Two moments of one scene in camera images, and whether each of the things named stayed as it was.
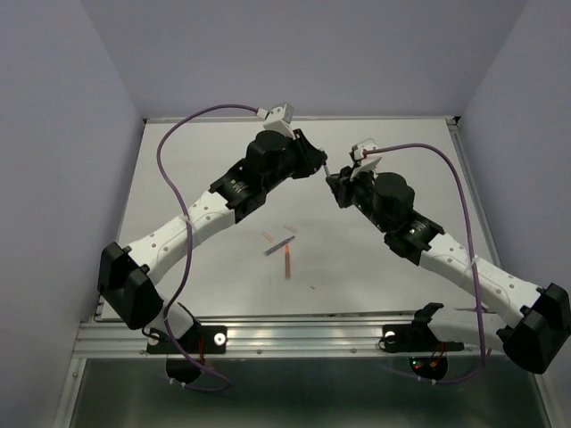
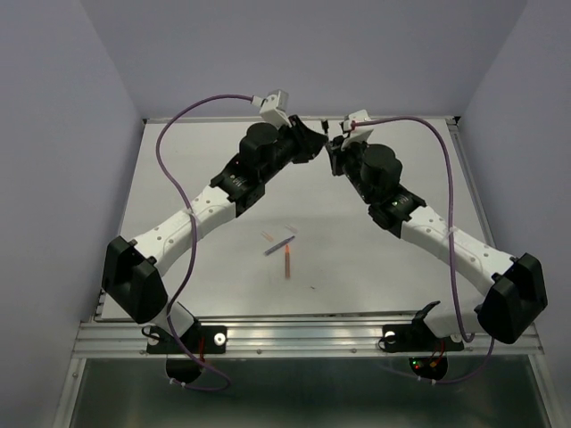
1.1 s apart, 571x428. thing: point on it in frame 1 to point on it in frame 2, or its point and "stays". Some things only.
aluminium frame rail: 257,340 stays
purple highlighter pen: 277,246 stays
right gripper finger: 340,185 to 337,154
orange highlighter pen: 287,262 stays
